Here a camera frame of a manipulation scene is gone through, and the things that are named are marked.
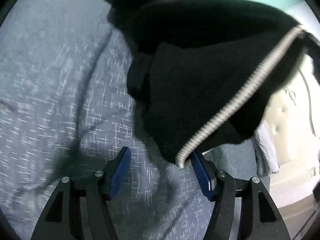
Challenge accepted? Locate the black sweater white trim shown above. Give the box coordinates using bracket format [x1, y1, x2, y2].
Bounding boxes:
[105, 0, 319, 167]

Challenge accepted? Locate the cream tufted headboard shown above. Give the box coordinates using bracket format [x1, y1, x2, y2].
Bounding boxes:
[262, 52, 320, 203]

